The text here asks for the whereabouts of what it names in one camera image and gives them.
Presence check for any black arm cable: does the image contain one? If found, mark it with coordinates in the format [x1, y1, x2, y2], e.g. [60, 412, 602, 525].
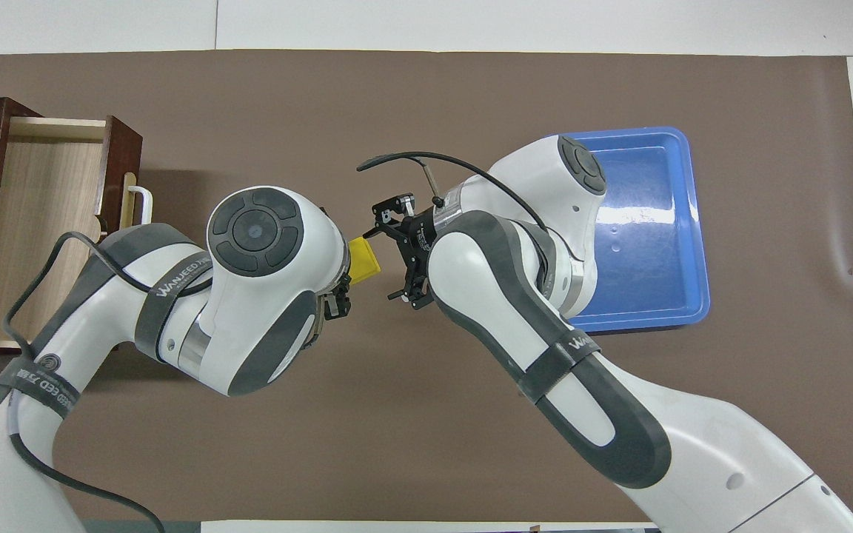
[356, 152, 549, 234]
[3, 231, 214, 533]

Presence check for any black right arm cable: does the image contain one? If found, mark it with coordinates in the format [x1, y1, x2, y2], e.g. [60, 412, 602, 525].
[356, 152, 549, 234]

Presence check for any brown table mat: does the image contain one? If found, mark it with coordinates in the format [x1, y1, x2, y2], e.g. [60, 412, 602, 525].
[0, 50, 853, 523]

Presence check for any blue plastic tray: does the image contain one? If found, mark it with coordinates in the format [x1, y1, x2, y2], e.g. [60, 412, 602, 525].
[530, 126, 711, 332]

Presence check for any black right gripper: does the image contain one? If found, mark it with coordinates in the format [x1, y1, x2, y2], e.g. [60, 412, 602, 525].
[325, 194, 438, 321]

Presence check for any yellow cube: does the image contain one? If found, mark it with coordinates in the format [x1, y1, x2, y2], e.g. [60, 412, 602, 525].
[347, 237, 383, 284]

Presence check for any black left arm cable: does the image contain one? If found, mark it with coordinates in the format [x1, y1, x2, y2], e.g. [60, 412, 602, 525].
[3, 231, 214, 533]

